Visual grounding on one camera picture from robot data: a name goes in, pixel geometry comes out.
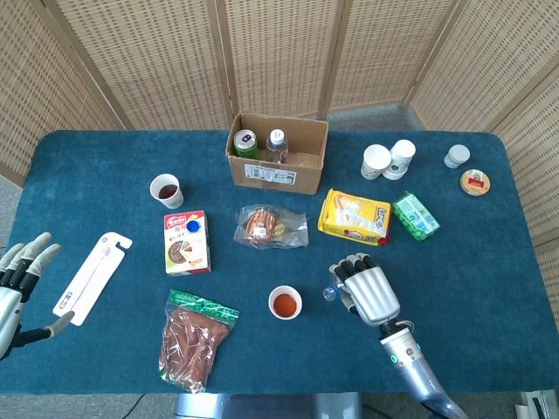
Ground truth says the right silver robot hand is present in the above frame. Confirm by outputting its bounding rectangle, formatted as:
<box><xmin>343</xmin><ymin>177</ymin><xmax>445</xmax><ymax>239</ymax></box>
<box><xmin>328</xmin><ymin>252</ymin><xmax>402</xmax><ymax>327</ymax></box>

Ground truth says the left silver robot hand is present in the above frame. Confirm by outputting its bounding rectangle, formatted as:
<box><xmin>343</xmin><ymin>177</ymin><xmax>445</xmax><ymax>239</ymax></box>
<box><xmin>0</xmin><ymin>231</ymin><xmax>75</xmax><ymax>361</ymax></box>

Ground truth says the small clear water bottle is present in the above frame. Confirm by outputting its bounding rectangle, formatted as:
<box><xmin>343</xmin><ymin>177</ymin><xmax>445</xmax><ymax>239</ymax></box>
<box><xmin>321</xmin><ymin>266</ymin><xmax>350</xmax><ymax>303</ymax></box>

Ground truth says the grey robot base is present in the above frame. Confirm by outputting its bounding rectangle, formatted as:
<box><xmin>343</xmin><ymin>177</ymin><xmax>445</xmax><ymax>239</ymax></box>
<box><xmin>173</xmin><ymin>392</ymin><xmax>363</xmax><ymax>419</ymax></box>

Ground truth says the paper cup red tea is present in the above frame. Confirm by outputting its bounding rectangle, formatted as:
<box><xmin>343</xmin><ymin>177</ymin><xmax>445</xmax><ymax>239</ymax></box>
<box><xmin>268</xmin><ymin>285</ymin><xmax>304</xmax><ymax>321</ymax></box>

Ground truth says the empty single paper cup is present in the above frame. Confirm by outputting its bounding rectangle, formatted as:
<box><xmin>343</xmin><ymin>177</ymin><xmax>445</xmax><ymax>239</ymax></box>
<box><xmin>360</xmin><ymin>144</ymin><xmax>392</xmax><ymax>181</ymax></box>

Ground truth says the white paper cup right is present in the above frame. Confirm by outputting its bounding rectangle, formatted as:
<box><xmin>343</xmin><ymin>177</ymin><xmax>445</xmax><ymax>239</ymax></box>
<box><xmin>383</xmin><ymin>139</ymin><xmax>417</xmax><ymax>181</ymax></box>

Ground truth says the paper cup with dark drink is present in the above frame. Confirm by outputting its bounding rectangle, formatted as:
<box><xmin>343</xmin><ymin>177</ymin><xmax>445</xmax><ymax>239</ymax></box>
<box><xmin>149</xmin><ymin>173</ymin><xmax>185</xmax><ymax>210</ymax></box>

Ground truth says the white toothbrush package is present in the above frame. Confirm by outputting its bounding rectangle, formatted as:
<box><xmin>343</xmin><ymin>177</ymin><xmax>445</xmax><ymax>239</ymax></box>
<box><xmin>52</xmin><ymin>231</ymin><xmax>134</xmax><ymax>326</ymax></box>

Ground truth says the yellow Lipo biscuit bag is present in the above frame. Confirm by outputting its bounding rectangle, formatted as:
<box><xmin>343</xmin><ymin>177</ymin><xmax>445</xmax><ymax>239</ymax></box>
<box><xmin>317</xmin><ymin>188</ymin><xmax>392</xmax><ymax>247</ymax></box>

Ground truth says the blue table cloth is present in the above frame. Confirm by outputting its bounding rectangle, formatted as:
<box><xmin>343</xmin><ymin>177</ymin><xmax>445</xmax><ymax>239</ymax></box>
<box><xmin>0</xmin><ymin>129</ymin><xmax>552</xmax><ymax>396</ymax></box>

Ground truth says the green tissue pack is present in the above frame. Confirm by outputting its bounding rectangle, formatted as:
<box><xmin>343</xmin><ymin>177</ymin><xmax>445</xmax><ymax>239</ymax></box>
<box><xmin>391</xmin><ymin>190</ymin><xmax>441</xmax><ymax>243</ymax></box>

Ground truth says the bagged bread loaf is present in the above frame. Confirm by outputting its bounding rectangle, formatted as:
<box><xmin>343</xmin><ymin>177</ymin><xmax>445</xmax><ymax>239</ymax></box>
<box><xmin>232</xmin><ymin>204</ymin><xmax>310</xmax><ymax>251</ymax></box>

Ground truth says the brown cardboard box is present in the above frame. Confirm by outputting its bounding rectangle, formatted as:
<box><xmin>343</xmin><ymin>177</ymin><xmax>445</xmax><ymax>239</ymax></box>
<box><xmin>225</xmin><ymin>113</ymin><xmax>329</xmax><ymax>196</ymax></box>

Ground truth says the round gold red tin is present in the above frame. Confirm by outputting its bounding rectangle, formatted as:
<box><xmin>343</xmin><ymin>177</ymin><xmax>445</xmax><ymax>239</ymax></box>
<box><xmin>459</xmin><ymin>168</ymin><xmax>491</xmax><ymax>197</ymax></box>

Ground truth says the small white jar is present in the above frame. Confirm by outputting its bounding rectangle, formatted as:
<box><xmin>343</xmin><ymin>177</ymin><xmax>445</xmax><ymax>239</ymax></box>
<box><xmin>443</xmin><ymin>144</ymin><xmax>472</xmax><ymax>169</ymax></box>

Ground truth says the clear bottle with white cap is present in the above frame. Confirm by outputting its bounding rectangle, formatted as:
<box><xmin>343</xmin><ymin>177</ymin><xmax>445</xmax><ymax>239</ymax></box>
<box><xmin>265</xmin><ymin>128</ymin><xmax>290</xmax><ymax>165</ymax></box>

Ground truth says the red white snack box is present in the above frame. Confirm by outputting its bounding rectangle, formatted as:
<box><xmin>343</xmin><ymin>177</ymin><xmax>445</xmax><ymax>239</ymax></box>
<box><xmin>163</xmin><ymin>209</ymin><xmax>212</xmax><ymax>277</ymax></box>

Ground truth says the green drink can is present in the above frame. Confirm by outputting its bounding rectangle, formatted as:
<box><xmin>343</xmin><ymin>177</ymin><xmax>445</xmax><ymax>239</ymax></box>
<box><xmin>233</xmin><ymin>129</ymin><xmax>259</xmax><ymax>160</ymax></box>

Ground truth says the white object beside table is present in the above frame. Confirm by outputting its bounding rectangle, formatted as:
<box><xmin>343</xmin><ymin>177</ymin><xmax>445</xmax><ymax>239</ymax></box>
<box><xmin>514</xmin><ymin>389</ymin><xmax>559</xmax><ymax>419</ymax></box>

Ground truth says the wicker folding screen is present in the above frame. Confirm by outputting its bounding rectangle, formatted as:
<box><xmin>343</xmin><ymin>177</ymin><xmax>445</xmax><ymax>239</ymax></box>
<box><xmin>0</xmin><ymin>0</ymin><xmax>559</xmax><ymax>306</ymax></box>

